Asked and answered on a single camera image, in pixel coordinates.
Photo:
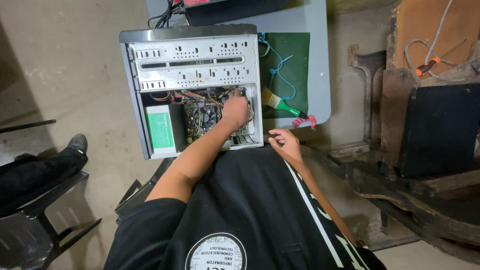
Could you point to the person's right hand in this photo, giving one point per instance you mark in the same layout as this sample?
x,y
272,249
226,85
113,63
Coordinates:
x,y
288,144

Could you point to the person's left hand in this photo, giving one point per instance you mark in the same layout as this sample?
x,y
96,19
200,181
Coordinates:
x,y
234,110

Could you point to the person's right fingers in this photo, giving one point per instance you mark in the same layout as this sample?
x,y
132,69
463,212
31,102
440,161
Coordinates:
x,y
278,135

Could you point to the person's left fingers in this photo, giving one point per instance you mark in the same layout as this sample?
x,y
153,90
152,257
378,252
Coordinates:
x,y
239,97

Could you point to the black processor cooling fan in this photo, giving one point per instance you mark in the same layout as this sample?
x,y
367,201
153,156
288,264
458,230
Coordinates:
x,y
205,118

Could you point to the computer motherboard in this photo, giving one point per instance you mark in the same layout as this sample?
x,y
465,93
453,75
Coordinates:
x,y
192,133

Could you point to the grey computer case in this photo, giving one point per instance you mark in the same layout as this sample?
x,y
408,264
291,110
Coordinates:
x,y
187,67

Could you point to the green work mat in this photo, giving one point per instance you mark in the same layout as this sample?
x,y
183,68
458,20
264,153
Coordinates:
x,y
296,67

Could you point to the person's black shirt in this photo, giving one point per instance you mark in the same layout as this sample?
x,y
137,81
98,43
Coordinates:
x,y
243,210

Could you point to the power supply with green label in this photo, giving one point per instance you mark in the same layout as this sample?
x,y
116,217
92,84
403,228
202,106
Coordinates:
x,y
161,129

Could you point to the black electronic device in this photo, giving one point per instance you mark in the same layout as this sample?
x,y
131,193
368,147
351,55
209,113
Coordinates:
x,y
232,11

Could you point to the black panel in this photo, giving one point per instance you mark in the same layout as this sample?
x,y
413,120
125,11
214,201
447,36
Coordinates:
x,y
438,127

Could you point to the brown wooden board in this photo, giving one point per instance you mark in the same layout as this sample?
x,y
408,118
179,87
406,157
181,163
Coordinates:
x,y
412,26

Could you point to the black rod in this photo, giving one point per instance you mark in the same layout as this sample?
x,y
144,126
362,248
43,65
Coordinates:
x,y
26,126

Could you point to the black plastic chair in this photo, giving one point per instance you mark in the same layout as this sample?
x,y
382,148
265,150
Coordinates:
x,y
26,232

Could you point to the rusty metal frame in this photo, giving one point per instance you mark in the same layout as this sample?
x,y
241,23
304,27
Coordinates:
x,y
371,97

